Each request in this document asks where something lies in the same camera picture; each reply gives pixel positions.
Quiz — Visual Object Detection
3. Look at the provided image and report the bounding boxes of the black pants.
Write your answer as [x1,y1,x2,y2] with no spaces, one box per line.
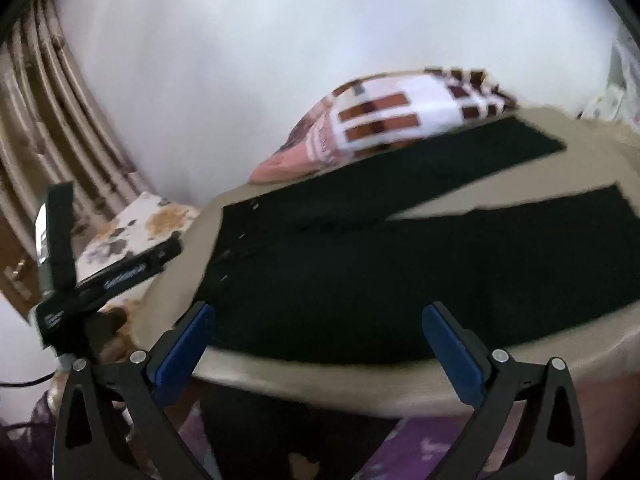
[195,117,639,365]

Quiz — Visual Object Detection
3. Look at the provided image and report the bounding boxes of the floral white pillow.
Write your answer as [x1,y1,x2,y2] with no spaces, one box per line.
[76,192,200,281]

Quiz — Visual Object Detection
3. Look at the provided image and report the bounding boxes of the purple floral floor cloth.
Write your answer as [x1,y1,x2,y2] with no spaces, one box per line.
[179,396,468,479]

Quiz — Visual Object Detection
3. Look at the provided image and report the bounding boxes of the beige striped curtain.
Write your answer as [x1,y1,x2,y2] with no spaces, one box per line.
[1,0,149,256]

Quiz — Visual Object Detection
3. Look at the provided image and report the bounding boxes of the white patterned crumpled cloth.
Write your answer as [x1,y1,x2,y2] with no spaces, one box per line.
[579,25,639,133]

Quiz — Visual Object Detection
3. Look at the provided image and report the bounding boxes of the black cable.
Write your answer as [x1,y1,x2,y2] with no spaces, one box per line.
[0,369,57,389]

